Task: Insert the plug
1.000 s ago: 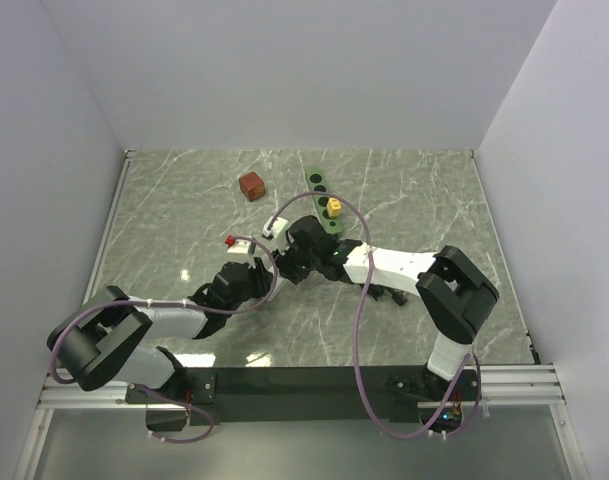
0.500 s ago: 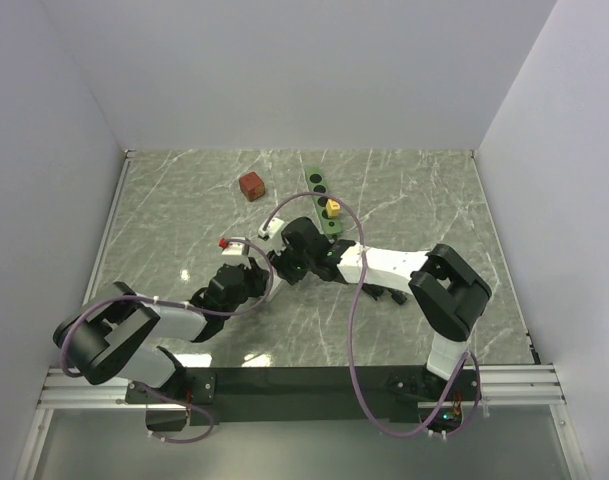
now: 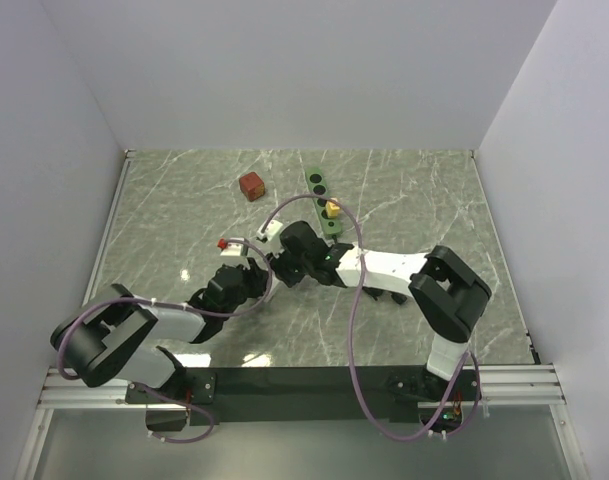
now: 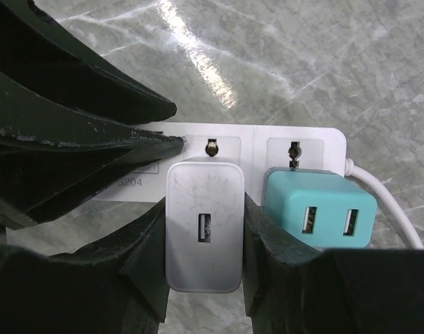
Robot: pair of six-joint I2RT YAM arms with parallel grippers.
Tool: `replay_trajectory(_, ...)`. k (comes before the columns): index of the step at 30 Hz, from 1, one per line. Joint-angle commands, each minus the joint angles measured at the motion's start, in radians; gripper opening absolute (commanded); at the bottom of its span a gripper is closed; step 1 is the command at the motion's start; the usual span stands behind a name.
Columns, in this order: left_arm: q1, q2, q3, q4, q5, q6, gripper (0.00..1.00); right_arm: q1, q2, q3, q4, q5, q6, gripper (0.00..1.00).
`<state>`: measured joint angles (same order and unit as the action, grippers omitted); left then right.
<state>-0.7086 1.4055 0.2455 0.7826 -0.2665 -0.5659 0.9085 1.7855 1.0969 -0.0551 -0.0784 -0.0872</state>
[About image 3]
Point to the aluminium frame rail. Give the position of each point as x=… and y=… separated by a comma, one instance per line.
x=501, y=385

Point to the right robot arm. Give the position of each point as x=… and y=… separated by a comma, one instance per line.
x=450, y=295

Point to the red plug adapter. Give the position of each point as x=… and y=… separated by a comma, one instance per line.
x=252, y=186

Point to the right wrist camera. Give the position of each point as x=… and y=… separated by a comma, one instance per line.
x=270, y=234

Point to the green power strip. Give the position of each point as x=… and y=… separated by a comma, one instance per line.
x=317, y=185

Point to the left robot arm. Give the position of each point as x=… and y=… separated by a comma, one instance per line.
x=105, y=339

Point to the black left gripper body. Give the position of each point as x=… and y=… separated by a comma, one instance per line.
x=252, y=286

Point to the yellow plug adapter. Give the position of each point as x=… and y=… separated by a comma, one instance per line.
x=332, y=209

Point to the black base beam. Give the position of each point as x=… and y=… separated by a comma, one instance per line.
x=257, y=394

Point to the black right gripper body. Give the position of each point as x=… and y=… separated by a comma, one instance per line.
x=288, y=269

